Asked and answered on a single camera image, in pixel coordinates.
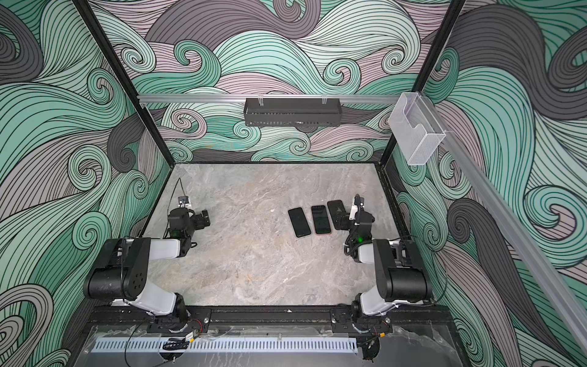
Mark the black screen silver phone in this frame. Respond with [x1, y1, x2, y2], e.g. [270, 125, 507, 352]
[327, 200, 350, 231]

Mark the dark blue phone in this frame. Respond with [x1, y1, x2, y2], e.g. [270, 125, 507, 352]
[288, 207, 312, 238]

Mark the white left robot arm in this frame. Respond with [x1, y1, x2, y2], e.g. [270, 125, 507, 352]
[83, 206, 210, 322]

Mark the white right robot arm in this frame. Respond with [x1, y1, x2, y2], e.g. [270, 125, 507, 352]
[341, 206, 433, 320]

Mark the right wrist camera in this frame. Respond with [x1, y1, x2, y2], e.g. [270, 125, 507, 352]
[349, 194, 364, 221]

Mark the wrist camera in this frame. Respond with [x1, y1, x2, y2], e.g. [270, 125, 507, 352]
[349, 194, 364, 221]
[178, 195, 191, 208]

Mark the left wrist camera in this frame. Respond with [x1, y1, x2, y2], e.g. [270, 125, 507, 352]
[178, 195, 191, 208]

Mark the clear plastic wall bin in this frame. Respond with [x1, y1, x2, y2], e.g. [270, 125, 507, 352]
[388, 93, 446, 166]

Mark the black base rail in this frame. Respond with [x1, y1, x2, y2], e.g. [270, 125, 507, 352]
[89, 304, 452, 334]

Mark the black wall tray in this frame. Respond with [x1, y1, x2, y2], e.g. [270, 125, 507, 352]
[243, 98, 342, 127]

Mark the white slotted cable duct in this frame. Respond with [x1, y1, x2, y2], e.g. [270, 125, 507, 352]
[90, 336, 359, 354]

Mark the black corner frame post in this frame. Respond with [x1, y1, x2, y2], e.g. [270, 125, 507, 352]
[73, 0, 175, 168]

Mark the right black corner post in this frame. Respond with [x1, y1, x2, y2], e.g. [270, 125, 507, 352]
[378, 0, 469, 165]

